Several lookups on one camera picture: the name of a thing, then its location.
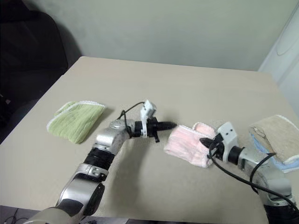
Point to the blue folded towel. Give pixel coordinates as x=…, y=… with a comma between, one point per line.
x=259, y=144

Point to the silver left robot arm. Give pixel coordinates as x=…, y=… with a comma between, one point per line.
x=105, y=144

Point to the pink towel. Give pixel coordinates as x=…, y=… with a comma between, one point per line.
x=184, y=144

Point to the dark chair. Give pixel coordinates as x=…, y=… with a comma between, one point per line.
x=28, y=58

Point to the green folded towel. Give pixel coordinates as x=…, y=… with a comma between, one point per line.
x=74, y=121

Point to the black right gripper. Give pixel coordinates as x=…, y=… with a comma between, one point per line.
x=217, y=147

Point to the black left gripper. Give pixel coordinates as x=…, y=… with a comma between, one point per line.
x=153, y=126

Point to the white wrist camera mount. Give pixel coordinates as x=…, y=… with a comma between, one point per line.
x=147, y=109
x=227, y=135

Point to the beige folded towel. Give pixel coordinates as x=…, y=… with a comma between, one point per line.
x=278, y=135

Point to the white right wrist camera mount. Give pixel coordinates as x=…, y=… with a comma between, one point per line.
x=227, y=135

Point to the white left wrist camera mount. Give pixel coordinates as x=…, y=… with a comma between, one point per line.
x=147, y=109

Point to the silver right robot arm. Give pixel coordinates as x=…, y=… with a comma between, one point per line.
x=261, y=168

